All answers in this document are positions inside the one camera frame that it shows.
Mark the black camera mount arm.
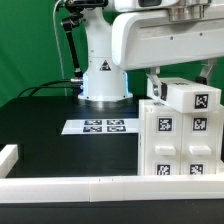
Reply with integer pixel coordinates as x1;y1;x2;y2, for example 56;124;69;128
55;0;108;79

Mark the white U-shaped fence frame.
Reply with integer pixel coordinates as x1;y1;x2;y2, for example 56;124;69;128
0;144;224;203

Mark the grey hanging cable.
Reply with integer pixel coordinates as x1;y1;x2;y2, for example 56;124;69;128
52;0;68;97

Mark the black cable bundle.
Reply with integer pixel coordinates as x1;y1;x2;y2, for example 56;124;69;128
17;79;84;98

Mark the flat white tagged base plate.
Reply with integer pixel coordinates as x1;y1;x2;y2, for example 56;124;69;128
61;118;138;135

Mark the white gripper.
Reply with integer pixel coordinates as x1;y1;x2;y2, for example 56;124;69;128
112;8;224;100

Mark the white cabinet body box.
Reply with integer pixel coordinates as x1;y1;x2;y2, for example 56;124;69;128
138;100;224;176

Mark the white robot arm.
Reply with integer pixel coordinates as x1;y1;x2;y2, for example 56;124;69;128
81;0;224;102

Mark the small white tagged box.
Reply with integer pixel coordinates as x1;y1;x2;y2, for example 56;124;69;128
147;77;221;113

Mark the white cabinet door panel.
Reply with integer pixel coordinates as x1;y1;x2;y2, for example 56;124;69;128
181;111;223;175
144;106;182;176

